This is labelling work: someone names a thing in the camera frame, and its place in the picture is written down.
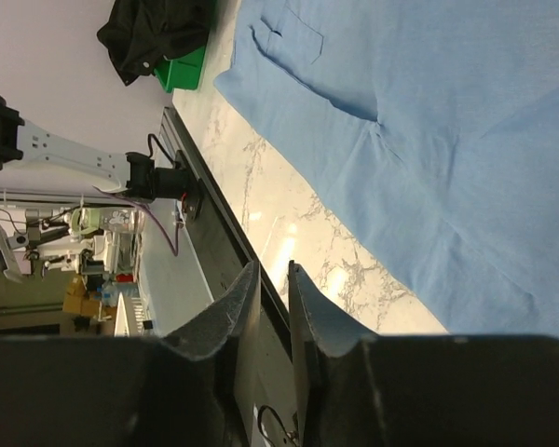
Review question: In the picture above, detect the black long sleeve shirt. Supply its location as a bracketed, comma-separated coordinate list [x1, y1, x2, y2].
[96, 0, 215, 86]

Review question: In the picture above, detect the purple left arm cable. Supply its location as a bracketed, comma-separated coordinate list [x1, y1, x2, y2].
[92, 184, 183, 257]

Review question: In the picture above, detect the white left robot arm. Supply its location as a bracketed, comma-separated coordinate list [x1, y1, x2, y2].
[0, 96, 203, 214]

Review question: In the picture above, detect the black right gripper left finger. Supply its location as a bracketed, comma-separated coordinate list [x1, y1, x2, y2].
[0, 262, 261, 446]

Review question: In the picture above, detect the light blue long sleeve shirt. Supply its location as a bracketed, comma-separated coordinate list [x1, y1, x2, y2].
[215, 1, 559, 338]

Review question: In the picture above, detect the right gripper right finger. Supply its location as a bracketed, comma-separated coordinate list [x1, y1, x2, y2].
[288, 263, 559, 446]

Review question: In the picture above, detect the green plastic bin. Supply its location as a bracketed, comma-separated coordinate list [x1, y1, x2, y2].
[154, 40, 208, 93]

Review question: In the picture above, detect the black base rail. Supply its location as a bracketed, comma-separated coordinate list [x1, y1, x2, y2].
[160, 106, 300, 446]

